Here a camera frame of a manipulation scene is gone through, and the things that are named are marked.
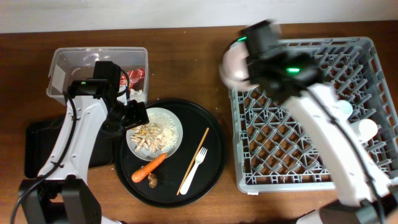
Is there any clear plastic waste bin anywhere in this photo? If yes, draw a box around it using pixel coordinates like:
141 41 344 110
46 47 150 105

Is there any grey plate with food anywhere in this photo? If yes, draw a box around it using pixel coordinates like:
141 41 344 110
126 108 183 161

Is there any wooden chopstick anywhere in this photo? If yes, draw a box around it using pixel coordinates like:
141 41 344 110
176 128 209 195

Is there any white tissue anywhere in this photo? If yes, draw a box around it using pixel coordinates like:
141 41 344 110
129 89 147 103

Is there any orange carrot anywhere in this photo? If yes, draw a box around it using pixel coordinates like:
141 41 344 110
131 153 167 183

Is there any black rectangular tray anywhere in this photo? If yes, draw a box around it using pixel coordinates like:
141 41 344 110
24 116 118 179

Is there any brown food scrap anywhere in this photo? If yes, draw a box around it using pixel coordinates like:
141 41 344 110
147 173 158 189

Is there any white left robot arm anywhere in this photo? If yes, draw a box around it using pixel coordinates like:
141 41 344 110
10 61 149 223

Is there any white plastic fork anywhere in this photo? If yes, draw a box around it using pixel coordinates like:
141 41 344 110
181 147 208 195

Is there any grey dishwasher rack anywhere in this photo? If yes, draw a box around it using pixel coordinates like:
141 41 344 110
229 37 397 194

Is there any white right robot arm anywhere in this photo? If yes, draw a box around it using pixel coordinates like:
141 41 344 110
241 21 397 223

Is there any round black serving tray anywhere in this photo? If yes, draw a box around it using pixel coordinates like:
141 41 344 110
115 99 226 208

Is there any red crumpled snack wrapper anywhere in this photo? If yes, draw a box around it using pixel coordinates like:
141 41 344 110
119 68 145 89

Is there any light blue plastic cup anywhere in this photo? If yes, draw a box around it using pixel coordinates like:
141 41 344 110
337 100 353 119

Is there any cream plastic cup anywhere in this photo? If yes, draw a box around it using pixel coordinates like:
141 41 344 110
350 119 378 143

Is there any pink plastic bowl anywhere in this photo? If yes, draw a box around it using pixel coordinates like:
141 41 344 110
219 42 258 91

